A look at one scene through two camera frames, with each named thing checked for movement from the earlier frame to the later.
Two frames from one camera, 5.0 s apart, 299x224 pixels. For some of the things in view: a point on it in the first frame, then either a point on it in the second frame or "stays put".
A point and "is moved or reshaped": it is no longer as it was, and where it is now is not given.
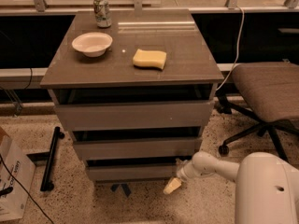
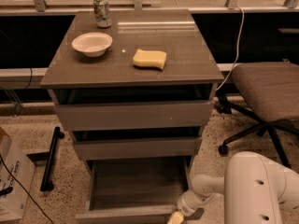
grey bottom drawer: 131,172 is moved or reshaped
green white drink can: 102,12 stays put
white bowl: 92,44 stays put
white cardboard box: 17,172 stays put
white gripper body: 182,173 to 186,205
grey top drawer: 136,116 stays put
